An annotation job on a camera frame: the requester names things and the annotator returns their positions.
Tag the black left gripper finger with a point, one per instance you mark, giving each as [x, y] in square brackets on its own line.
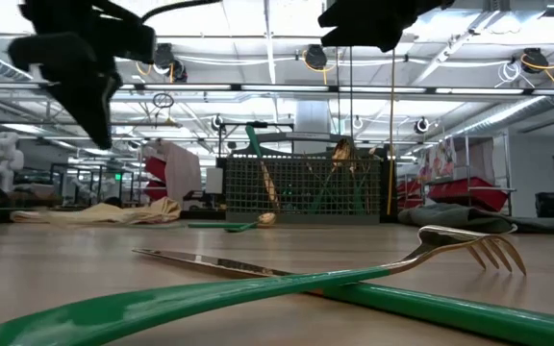
[92, 110]

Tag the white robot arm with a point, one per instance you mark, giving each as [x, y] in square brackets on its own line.
[4, 158]

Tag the red storage bin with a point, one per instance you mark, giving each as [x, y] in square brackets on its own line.
[156, 170]
[469, 194]

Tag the beige cloth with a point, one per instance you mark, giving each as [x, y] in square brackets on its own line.
[113, 214]

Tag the pink hanging cloth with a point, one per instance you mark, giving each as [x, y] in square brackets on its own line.
[183, 173]

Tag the white box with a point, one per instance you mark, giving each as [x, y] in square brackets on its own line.
[214, 180]

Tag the colourful hanging bags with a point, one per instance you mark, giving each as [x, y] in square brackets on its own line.
[443, 161]

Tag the black bar stand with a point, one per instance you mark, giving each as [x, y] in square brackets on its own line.
[258, 124]

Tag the black upright panel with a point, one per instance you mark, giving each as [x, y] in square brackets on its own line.
[220, 202]

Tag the metal shelf rack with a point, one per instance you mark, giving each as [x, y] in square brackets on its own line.
[493, 189]

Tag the grey folded cloth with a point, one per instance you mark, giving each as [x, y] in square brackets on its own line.
[450, 216]

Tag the black metal frame table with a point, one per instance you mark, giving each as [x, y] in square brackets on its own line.
[92, 165]

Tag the silver ventilation duct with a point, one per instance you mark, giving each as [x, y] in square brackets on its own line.
[512, 113]

